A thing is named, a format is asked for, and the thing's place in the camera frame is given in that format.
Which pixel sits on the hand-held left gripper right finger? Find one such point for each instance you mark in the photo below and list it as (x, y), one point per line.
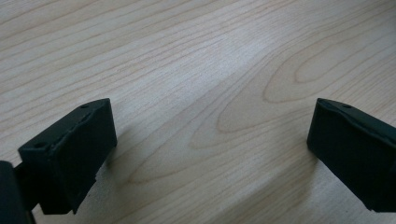
(355, 149)

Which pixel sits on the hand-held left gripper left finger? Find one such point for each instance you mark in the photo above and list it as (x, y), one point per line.
(71, 152)

